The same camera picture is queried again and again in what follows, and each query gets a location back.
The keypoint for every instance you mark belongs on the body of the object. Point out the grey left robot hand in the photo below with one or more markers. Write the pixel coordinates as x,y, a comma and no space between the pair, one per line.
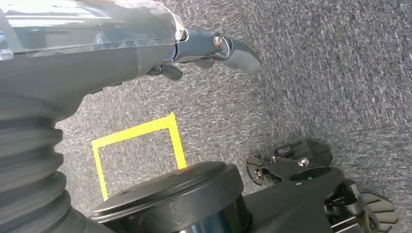
80,64

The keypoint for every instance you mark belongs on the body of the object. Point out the yellow floor tape square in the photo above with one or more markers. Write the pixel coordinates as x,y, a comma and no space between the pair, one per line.
135,132

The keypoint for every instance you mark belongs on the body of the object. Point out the black round robot column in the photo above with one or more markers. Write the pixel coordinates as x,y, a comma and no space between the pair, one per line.
167,193

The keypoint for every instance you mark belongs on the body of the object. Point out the black ribbed base wheel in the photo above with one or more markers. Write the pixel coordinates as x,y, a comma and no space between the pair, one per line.
309,151
383,212

